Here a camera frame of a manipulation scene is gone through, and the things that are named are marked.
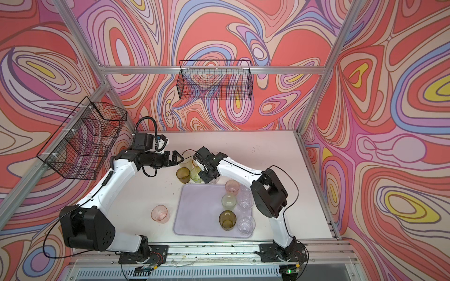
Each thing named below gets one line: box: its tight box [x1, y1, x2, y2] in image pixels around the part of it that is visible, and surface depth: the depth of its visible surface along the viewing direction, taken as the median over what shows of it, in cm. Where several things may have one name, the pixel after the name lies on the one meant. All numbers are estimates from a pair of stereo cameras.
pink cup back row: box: [225, 179, 241, 196], surface depth 91 cm
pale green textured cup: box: [221, 192, 238, 211], surface depth 84 cm
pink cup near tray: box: [151, 204, 170, 224], surface depth 84 cm
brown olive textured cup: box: [218, 209, 237, 232], surface depth 78 cm
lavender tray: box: [173, 183, 253, 239], surface depth 86 cm
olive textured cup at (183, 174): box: [176, 166, 191, 184], surface depth 95 cm
